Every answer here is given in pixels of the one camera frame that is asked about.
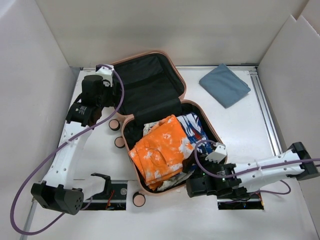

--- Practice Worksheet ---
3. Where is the grey cloth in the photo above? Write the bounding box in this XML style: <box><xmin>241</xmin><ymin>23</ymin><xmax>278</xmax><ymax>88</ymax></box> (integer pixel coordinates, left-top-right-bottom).
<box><xmin>199</xmin><ymin>63</ymin><xmax>251</xmax><ymax>109</ymax></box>

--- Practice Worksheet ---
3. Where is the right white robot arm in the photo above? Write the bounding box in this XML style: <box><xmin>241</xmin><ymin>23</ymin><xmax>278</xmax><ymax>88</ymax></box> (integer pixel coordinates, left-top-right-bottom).
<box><xmin>182</xmin><ymin>140</ymin><xmax>320</xmax><ymax>200</ymax></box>

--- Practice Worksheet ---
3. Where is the pink hard-shell suitcase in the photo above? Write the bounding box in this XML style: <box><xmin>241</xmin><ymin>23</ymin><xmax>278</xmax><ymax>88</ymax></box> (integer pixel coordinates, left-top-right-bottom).
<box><xmin>99</xmin><ymin>51</ymin><xmax>228</xmax><ymax>208</ymax></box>

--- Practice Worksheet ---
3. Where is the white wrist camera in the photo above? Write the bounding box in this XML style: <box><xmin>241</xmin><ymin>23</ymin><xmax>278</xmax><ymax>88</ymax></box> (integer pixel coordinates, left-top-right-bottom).
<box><xmin>205</xmin><ymin>142</ymin><xmax>228</xmax><ymax>163</ymax></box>
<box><xmin>95</xmin><ymin>64</ymin><xmax>114</xmax><ymax>82</ymax></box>

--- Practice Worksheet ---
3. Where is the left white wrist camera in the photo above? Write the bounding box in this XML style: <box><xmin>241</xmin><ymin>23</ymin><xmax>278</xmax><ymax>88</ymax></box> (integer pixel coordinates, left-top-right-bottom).
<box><xmin>95</xmin><ymin>64</ymin><xmax>114</xmax><ymax>82</ymax></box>

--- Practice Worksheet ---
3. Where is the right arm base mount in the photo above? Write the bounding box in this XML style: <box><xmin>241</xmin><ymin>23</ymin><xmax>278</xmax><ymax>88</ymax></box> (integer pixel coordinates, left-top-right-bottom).
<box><xmin>217</xmin><ymin>193</ymin><xmax>264</xmax><ymax>210</ymax></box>

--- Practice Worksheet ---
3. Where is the cream green printed cloth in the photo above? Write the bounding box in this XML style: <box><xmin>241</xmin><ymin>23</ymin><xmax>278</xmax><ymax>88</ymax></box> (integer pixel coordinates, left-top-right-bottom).
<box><xmin>143</xmin><ymin>121</ymin><xmax>194</xmax><ymax>192</ymax></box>

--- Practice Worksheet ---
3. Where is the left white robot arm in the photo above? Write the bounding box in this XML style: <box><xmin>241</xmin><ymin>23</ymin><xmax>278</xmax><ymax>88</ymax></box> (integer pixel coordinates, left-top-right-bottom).
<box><xmin>30</xmin><ymin>72</ymin><xmax>113</xmax><ymax>215</ymax></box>

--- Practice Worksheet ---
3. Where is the blue white red cloth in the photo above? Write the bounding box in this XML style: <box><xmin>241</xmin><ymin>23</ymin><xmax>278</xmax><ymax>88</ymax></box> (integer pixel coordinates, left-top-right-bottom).
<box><xmin>177</xmin><ymin>112</ymin><xmax>209</xmax><ymax>158</ymax></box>

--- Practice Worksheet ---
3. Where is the orange white cloth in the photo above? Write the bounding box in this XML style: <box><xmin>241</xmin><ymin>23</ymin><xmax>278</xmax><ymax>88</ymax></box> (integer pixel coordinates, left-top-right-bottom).
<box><xmin>129</xmin><ymin>115</ymin><xmax>194</xmax><ymax>191</ymax></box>

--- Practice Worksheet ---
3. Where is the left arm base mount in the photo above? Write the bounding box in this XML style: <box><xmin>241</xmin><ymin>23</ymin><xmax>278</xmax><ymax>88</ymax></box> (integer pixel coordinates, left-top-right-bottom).
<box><xmin>73</xmin><ymin>172</ymin><xmax>128</xmax><ymax>211</ymax></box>

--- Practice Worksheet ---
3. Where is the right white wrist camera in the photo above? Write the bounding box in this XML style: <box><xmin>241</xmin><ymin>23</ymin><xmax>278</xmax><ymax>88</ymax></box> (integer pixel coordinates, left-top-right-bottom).
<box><xmin>205</xmin><ymin>142</ymin><xmax>228</xmax><ymax>163</ymax></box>

